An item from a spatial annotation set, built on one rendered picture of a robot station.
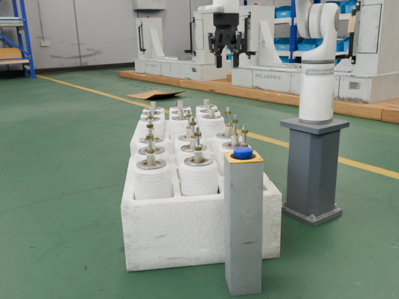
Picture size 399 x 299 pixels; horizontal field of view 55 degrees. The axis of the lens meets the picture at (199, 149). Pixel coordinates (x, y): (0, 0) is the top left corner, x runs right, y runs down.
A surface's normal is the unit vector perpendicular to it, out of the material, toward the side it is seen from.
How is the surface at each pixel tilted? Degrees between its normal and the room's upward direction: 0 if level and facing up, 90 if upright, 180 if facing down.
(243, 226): 90
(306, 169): 90
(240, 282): 90
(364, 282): 0
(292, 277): 0
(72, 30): 90
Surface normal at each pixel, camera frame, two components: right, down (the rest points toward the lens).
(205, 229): 0.11, 0.28
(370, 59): -0.82, 0.18
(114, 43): 0.57, 0.22
